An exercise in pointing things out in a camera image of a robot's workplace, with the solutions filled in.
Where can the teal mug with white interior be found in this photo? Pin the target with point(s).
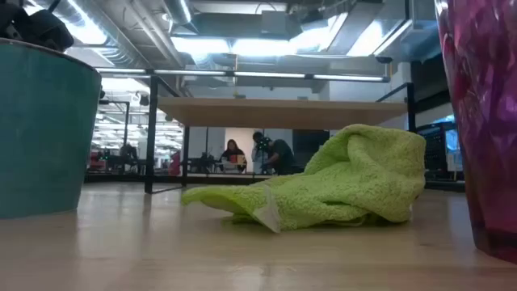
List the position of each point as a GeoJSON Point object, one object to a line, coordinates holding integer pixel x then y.
{"type": "Point", "coordinates": [40, 121]}

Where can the red translucent tumbler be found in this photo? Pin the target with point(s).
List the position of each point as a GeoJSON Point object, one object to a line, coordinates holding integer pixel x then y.
{"type": "Point", "coordinates": [493, 121]}

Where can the long ceiling light bar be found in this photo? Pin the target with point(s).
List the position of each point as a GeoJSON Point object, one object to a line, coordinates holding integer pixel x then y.
{"type": "Point", "coordinates": [266, 74]}

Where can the seated person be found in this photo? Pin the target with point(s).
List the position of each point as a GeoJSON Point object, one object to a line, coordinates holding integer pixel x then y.
{"type": "Point", "coordinates": [233, 155]}

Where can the bent-over standing person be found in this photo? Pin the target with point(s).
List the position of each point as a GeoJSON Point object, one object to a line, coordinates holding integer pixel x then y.
{"type": "Point", "coordinates": [280, 155]}

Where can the lime green terry cloth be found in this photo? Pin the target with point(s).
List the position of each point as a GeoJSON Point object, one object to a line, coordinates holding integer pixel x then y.
{"type": "Point", "coordinates": [355, 182]}

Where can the dark equipment rack with screen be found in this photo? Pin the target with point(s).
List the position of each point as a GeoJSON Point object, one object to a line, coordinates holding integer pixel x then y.
{"type": "Point", "coordinates": [436, 149]}

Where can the silver ventilation duct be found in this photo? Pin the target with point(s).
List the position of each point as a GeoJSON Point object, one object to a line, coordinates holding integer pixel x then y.
{"type": "Point", "coordinates": [177, 10]}

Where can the wooden shelf with black frame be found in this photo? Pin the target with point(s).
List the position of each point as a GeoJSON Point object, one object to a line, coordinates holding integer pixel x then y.
{"type": "Point", "coordinates": [278, 113]}

